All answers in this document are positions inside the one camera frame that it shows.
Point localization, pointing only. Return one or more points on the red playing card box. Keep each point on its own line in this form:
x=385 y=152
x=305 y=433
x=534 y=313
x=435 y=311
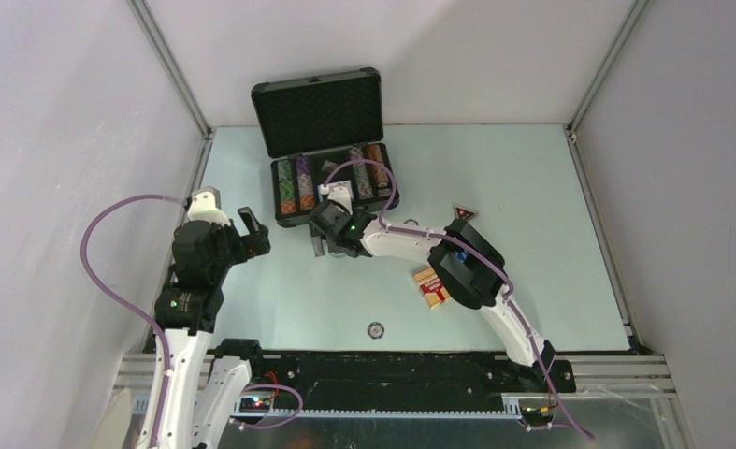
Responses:
x=431 y=287

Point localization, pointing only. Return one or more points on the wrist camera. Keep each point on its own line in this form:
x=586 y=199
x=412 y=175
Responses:
x=205 y=204
x=341 y=192

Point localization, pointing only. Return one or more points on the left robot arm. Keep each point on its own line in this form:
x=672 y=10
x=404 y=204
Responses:
x=180 y=413

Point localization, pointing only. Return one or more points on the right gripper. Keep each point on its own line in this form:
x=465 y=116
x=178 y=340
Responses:
x=318 y=242

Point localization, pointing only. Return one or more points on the triangular dealer button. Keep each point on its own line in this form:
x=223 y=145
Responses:
x=464 y=213

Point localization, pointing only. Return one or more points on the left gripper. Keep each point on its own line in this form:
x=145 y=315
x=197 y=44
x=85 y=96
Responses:
x=257 y=241

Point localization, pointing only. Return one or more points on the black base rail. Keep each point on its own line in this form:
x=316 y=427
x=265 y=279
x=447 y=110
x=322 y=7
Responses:
x=403 y=382

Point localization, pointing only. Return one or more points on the poker chip front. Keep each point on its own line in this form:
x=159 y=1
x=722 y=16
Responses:
x=375 y=330

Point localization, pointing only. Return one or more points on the black poker set case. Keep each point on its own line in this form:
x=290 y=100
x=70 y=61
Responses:
x=324 y=128

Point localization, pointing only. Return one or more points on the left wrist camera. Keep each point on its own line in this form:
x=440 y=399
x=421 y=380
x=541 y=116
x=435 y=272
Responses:
x=205 y=204

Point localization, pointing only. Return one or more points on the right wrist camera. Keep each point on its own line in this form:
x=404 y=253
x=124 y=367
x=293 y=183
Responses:
x=341 y=192

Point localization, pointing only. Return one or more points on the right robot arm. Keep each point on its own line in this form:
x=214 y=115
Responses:
x=468 y=266

